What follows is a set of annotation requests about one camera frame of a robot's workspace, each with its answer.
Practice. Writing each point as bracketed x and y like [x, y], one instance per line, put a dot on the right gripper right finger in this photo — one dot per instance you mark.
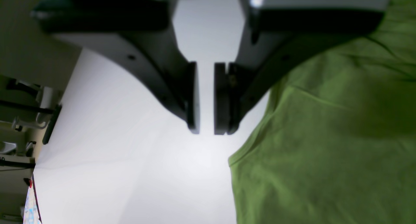
[278, 35]

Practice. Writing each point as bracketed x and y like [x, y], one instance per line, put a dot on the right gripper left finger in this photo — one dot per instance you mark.
[137, 35]

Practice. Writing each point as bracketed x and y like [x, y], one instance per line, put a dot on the green T-shirt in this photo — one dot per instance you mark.
[337, 143]

